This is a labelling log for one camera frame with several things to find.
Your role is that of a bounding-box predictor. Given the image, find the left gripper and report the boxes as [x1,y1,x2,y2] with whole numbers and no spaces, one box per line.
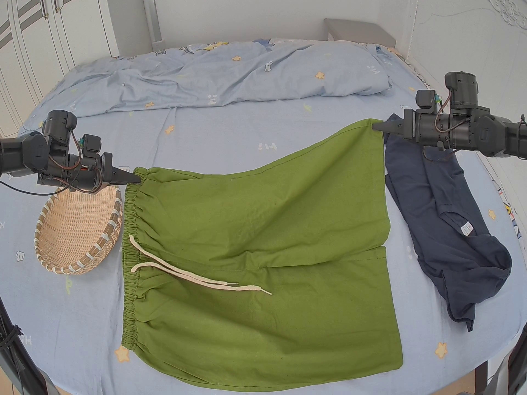
[38,153,115,194]

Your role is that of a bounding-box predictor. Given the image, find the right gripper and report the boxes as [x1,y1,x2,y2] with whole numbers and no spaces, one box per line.
[402,109,456,149]

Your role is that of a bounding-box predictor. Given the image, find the green shorts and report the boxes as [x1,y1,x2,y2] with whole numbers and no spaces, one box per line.
[121,118,404,387]

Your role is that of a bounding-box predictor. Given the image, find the round woven basket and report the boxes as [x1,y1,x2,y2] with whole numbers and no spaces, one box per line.
[34,181,124,275]

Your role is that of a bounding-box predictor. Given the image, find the bed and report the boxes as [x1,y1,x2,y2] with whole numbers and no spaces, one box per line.
[0,0,527,395]

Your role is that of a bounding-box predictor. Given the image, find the dark blue T-shirt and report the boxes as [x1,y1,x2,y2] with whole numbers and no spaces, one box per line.
[383,114,512,332]

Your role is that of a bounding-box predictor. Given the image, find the grey bedside table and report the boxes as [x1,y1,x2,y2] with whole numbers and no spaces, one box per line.
[323,18,398,49]

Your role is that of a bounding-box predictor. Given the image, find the white wardrobe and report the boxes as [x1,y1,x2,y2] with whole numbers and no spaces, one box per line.
[0,0,121,139]

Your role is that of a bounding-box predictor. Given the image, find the pale blue quilt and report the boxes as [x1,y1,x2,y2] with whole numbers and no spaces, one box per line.
[29,39,394,118]

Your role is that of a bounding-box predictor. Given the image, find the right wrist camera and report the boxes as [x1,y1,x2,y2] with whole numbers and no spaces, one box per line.
[415,90,438,114]

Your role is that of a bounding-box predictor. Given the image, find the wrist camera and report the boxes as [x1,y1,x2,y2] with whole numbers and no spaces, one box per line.
[415,90,438,114]
[80,135,103,158]

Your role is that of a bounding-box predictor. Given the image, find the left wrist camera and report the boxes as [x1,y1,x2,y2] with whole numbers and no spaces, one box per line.
[80,135,103,158]

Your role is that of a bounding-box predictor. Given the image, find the black cable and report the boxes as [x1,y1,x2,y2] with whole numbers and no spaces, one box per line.
[0,180,58,197]

